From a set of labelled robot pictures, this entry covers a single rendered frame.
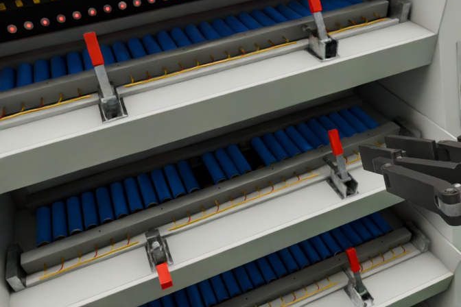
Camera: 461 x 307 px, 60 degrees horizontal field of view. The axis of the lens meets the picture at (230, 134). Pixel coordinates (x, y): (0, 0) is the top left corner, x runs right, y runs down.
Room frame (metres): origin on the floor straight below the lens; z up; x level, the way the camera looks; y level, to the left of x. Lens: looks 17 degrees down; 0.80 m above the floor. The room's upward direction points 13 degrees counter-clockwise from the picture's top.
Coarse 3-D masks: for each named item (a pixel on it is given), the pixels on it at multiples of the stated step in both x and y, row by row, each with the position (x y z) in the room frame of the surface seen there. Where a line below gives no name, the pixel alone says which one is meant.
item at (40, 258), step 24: (360, 144) 0.56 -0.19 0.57; (264, 168) 0.53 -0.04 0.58; (288, 168) 0.52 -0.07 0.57; (312, 168) 0.54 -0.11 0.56; (216, 192) 0.50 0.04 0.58; (240, 192) 0.51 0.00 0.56; (144, 216) 0.47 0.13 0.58; (168, 216) 0.48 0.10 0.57; (72, 240) 0.45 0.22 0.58; (96, 240) 0.45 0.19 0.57; (120, 240) 0.46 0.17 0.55; (24, 264) 0.43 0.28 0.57; (48, 264) 0.44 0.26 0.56
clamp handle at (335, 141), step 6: (330, 132) 0.50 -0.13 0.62; (336, 132) 0.50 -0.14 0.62; (330, 138) 0.50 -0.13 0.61; (336, 138) 0.50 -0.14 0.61; (336, 144) 0.50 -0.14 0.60; (336, 150) 0.50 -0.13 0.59; (342, 150) 0.50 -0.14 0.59; (336, 156) 0.50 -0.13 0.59; (342, 156) 0.50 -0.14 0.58; (342, 162) 0.50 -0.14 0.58; (342, 168) 0.50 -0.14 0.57; (342, 174) 0.49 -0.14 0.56
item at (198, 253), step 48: (336, 96) 0.66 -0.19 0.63; (384, 96) 0.63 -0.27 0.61; (384, 144) 0.58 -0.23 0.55; (384, 192) 0.49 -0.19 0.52; (0, 240) 0.45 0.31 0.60; (192, 240) 0.45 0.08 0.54; (240, 240) 0.44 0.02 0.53; (288, 240) 0.47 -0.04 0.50; (0, 288) 0.40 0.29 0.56; (48, 288) 0.41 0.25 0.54; (96, 288) 0.41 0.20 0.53; (144, 288) 0.41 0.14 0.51
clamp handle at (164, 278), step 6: (156, 246) 0.42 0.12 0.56; (156, 252) 0.42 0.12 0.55; (162, 252) 0.42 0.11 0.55; (156, 258) 0.41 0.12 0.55; (162, 258) 0.40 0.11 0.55; (156, 264) 0.40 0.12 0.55; (162, 264) 0.39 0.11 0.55; (162, 270) 0.38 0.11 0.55; (168, 270) 0.38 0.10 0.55; (162, 276) 0.37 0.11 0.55; (168, 276) 0.37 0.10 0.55; (162, 282) 0.36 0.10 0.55; (168, 282) 0.36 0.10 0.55; (162, 288) 0.36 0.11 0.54
